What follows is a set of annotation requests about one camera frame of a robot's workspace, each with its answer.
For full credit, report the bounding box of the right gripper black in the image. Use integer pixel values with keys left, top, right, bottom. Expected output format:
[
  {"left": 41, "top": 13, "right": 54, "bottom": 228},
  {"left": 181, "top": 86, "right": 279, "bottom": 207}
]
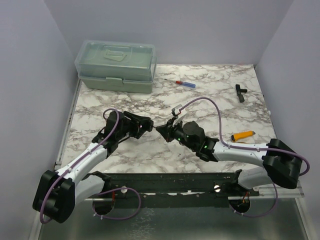
[{"left": 156, "top": 117, "right": 197, "bottom": 152}]

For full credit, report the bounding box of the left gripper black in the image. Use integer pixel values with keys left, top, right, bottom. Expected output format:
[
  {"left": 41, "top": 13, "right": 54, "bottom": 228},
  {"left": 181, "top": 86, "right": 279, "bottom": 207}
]
[{"left": 117, "top": 111, "right": 151, "bottom": 141}]

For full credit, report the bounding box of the black padlock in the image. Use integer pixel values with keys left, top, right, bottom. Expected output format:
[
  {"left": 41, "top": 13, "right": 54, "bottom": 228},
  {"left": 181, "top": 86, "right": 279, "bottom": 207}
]
[{"left": 141, "top": 119, "right": 154, "bottom": 132}]

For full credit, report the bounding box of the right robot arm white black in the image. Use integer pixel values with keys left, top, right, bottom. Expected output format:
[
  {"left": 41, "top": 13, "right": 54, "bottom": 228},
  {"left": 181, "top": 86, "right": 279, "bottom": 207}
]
[{"left": 156, "top": 119, "right": 303, "bottom": 196}]

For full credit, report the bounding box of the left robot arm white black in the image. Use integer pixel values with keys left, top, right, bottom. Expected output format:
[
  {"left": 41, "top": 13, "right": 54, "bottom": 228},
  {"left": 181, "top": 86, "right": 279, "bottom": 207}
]
[{"left": 32, "top": 108, "right": 154, "bottom": 224}]

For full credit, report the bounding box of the red blue screwdriver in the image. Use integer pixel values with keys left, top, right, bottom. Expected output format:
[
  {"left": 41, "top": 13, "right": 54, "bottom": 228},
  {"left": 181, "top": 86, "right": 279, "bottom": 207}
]
[{"left": 164, "top": 78, "right": 196, "bottom": 89}]

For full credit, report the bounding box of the green plastic toolbox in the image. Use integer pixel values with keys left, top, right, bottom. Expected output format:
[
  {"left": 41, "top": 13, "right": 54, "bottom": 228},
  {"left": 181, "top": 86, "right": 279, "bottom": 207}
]
[{"left": 74, "top": 40, "right": 157, "bottom": 94}]

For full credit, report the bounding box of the black T-shaped tool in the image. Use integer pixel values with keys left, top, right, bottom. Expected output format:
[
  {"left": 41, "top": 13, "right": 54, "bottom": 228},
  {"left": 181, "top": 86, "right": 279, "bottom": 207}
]
[{"left": 235, "top": 84, "right": 248, "bottom": 103}]

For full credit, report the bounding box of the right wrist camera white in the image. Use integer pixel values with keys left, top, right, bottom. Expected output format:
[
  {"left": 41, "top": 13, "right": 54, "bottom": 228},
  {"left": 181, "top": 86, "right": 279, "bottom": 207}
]
[{"left": 171, "top": 104, "right": 187, "bottom": 126}]

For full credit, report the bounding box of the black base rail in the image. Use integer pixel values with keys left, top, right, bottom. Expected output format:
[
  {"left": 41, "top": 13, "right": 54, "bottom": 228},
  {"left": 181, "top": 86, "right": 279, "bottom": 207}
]
[{"left": 92, "top": 171, "right": 258, "bottom": 209}]

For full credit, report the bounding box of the aluminium extrusion rail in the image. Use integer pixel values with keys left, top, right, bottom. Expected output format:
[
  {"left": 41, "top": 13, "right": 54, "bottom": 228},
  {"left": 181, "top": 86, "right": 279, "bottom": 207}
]
[{"left": 227, "top": 184, "right": 305, "bottom": 201}]

